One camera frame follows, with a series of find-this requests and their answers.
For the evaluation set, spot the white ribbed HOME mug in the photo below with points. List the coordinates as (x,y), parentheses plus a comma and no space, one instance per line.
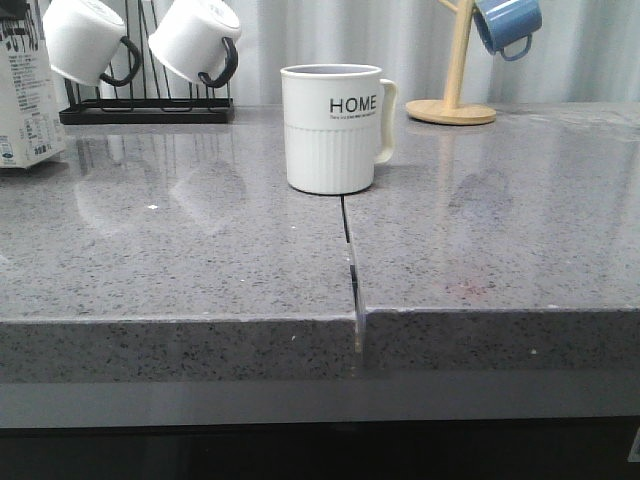
(338,125)

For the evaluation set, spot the blue enamel mug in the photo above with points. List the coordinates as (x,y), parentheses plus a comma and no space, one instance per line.
(502,23)

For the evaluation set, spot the white mug black handle left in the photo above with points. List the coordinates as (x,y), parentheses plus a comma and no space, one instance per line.
(82,38)

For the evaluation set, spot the wooden mug tree stand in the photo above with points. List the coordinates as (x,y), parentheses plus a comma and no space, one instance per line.
(450,110)

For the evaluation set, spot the white mug black handle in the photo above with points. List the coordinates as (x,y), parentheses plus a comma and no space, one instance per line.
(82,38)
(196,40)

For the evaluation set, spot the white mug black handle right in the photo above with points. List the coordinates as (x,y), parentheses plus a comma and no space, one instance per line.
(196,40)

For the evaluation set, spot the black wire mug rack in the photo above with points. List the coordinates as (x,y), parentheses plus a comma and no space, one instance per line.
(156,95)

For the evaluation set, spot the white blue milk carton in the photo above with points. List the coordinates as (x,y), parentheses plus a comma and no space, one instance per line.
(31,131)

